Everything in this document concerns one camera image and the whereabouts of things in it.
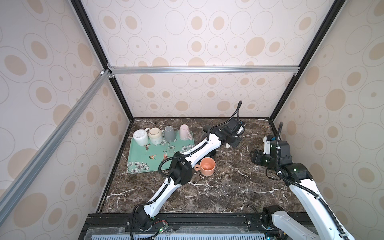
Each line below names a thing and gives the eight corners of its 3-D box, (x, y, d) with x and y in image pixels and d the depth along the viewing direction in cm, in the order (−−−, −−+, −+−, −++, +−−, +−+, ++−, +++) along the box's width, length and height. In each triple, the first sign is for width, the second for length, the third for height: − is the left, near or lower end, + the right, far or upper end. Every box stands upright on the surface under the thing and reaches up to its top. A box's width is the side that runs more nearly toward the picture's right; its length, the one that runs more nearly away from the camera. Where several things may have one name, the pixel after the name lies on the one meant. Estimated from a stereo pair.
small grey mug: (165, 141, 108) (162, 131, 100) (169, 131, 114) (167, 121, 106) (173, 142, 107) (171, 133, 99) (177, 132, 113) (175, 123, 105)
